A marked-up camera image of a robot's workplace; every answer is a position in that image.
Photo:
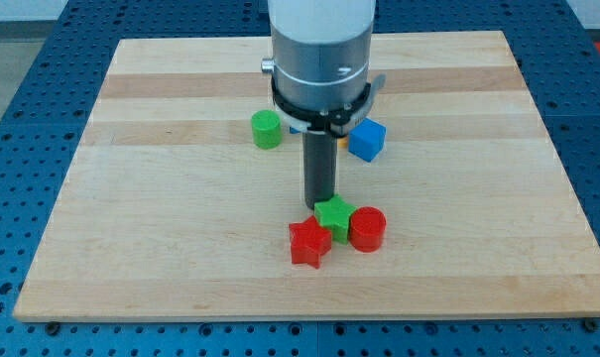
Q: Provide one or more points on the black and white clamp ring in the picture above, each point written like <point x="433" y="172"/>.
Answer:
<point x="335" y="122"/>

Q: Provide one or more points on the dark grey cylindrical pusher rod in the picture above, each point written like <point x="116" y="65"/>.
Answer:
<point x="319" y="167"/>

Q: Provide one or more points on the green star block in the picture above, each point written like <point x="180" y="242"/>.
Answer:
<point x="334" y="215"/>

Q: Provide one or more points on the red cylinder block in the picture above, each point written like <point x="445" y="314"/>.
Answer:
<point x="367" y="227"/>

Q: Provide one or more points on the red star block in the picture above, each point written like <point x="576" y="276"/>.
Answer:
<point x="309" y="242"/>

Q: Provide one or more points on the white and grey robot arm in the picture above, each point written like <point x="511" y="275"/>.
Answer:
<point x="319" y="66"/>

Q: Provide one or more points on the yellow block behind arm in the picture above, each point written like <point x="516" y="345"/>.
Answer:
<point x="342" y="143"/>

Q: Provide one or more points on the blue cube block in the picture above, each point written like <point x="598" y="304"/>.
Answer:
<point x="367" y="140"/>

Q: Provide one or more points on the green cylinder block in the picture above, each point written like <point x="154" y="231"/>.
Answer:
<point x="266" y="129"/>

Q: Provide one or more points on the wooden board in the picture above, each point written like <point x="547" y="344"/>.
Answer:
<point x="169" y="212"/>

